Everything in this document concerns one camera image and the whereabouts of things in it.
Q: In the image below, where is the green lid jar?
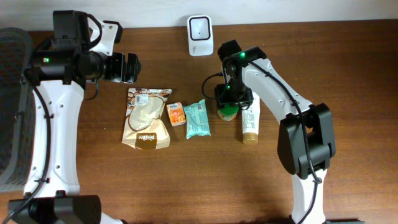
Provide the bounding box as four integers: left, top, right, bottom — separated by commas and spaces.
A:
218, 105, 239, 121

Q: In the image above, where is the white cream tube gold cap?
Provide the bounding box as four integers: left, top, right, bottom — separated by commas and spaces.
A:
242, 92, 260, 145

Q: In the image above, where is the teal snack packet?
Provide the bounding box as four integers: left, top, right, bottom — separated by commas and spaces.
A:
183, 99, 211, 139

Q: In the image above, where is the orange tissue pack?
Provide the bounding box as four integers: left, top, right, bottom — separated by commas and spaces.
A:
166, 102, 186, 126

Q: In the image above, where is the tan bread bag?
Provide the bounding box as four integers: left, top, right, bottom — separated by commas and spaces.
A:
122, 88, 172, 150

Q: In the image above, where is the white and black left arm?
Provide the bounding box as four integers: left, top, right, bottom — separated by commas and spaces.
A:
1, 10, 141, 223

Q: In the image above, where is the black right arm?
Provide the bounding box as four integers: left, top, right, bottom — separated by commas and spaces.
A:
215, 40, 336, 223

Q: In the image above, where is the grey plastic mesh basket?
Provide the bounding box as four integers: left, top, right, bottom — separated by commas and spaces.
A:
1, 27, 35, 192

